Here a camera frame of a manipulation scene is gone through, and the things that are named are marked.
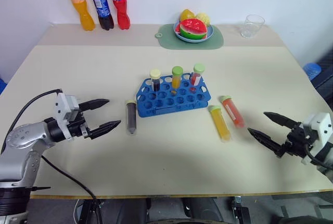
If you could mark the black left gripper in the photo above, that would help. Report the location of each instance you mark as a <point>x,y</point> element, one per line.
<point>78,127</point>

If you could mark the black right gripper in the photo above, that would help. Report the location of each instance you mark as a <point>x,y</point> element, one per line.
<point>295,143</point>

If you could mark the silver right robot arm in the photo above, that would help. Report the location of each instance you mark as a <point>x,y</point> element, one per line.
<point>326,153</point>

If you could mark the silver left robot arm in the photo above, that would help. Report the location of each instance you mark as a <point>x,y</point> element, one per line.
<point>20,135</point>

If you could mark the dark liquid tube yellow cap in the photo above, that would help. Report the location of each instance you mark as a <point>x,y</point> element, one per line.
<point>131,117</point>
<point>156,80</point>

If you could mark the red liquid tube green cap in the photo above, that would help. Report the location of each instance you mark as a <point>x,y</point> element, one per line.
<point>197,74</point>
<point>234,112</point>

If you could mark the orange liquid tube green cap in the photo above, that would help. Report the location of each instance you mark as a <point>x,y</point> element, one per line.
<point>221,123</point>
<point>177,76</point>

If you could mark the blue test tube rack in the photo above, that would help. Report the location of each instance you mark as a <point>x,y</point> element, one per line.
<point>166,104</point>

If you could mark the blue plastic container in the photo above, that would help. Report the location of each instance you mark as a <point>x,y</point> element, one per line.
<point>312,70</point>

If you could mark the black carbon-pattern object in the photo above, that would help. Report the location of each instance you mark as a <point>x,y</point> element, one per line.
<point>325,78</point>

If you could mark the green silicone mat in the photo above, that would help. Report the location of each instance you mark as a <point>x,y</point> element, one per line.
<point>166,40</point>

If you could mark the blue object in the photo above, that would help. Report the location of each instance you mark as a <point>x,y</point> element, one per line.
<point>2,84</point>

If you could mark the clear glass cup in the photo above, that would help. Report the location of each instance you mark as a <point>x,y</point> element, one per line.
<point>251,26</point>

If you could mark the cola bottle blue label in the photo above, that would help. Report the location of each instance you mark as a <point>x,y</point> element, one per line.
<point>101,5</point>

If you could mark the orange soda bottle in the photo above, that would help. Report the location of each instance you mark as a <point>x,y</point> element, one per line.
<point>80,5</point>

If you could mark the red soda bottle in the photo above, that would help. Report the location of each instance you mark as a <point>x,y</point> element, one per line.
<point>120,2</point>

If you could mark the light blue plate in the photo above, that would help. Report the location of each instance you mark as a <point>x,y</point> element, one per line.
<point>193,40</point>

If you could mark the toy watermelon slice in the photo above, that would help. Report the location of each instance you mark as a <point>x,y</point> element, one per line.
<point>193,28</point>

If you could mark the toy pale yellow fruit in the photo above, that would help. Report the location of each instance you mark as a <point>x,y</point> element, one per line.
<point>203,17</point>

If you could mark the toy yellow-orange fruit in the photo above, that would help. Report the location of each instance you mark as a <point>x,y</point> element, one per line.
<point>187,14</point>

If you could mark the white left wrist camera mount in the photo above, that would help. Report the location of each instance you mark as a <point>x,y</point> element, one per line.
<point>60,109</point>

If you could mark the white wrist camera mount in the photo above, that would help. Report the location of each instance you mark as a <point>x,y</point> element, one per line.
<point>60,109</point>
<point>320,127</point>

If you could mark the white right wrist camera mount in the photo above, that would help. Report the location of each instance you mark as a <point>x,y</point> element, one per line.
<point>320,127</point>

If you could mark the black metal table bracket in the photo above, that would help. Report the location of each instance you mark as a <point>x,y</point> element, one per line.
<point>240,209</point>
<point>89,212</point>

